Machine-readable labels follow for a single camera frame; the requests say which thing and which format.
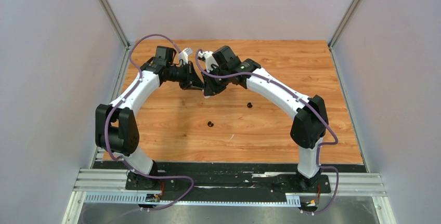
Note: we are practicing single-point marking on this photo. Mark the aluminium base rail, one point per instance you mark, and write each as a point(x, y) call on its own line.
point(223, 188)

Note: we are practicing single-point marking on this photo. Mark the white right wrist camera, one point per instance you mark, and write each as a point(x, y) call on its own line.
point(208, 59)

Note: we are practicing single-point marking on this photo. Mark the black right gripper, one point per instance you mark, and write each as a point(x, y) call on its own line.
point(211, 89)

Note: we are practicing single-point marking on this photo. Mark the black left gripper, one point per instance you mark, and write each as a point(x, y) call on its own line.
point(192, 80)

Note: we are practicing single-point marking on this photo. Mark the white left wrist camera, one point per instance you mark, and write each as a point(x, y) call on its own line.
point(183, 56)

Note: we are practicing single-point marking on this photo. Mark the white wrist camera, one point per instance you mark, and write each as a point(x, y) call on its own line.
point(208, 59)
point(183, 56)

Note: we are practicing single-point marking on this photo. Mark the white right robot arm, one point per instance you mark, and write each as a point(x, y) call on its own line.
point(308, 114)

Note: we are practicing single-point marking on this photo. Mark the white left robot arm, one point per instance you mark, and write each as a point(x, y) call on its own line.
point(116, 129)

